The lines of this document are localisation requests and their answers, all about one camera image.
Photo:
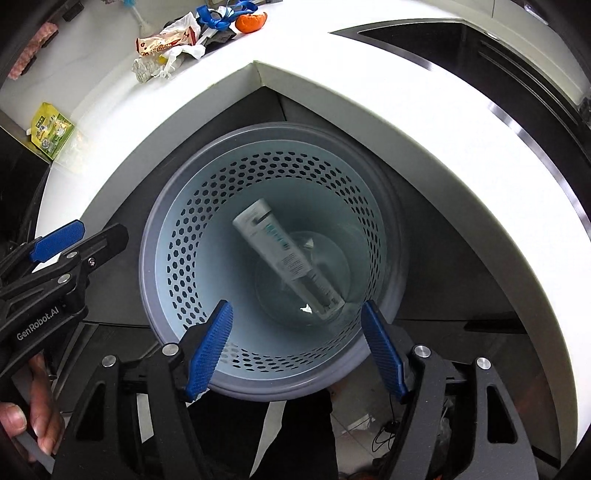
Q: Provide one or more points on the person's left hand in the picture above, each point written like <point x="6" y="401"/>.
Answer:
<point x="48" y="415"/>

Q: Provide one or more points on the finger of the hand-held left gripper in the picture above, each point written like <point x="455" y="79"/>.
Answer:
<point x="106" y="242"/>
<point x="55" y="240"/>

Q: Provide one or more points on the dark grey wrapper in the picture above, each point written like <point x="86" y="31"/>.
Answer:
<point x="219" y="39"/>

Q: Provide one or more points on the blue white bottle brush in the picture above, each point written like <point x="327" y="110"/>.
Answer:
<point x="131" y="13"/>

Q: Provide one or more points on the green yellow pouch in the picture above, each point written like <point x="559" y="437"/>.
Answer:
<point x="51" y="131"/>

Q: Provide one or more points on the pink sponge cloth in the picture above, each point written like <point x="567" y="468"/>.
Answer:
<point x="32" y="48"/>

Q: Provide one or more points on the orange peel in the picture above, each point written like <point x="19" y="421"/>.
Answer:
<point x="251" y="23"/>

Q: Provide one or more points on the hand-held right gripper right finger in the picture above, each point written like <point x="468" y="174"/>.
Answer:
<point x="383" y="350"/>

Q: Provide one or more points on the white red snack wrapper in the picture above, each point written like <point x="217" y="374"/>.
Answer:
<point x="161" y="44"/>

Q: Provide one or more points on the black cooktop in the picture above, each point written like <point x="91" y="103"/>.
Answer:
<point x="18" y="184"/>

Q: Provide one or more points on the white plastic bag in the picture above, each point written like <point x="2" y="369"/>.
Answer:
<point x="195" y="50"/>

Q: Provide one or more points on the person's black clothing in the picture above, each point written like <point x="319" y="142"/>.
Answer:
<point x="258" y="438"/>

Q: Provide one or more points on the white squeeze tube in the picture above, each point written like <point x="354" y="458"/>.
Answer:
<point x="277" y="244"/>

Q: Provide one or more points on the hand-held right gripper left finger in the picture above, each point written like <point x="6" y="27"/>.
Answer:
<point x="207" y="350"/>

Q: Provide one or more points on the black kitchen sink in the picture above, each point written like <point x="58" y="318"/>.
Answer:
<point x="438" y="41"/>

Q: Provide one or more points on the grey perforated waste basket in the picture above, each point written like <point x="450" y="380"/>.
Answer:
<point x="194" y="230"/>

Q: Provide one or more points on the clear plastic bag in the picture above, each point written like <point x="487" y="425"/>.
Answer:
<point x="145" y="69"/>

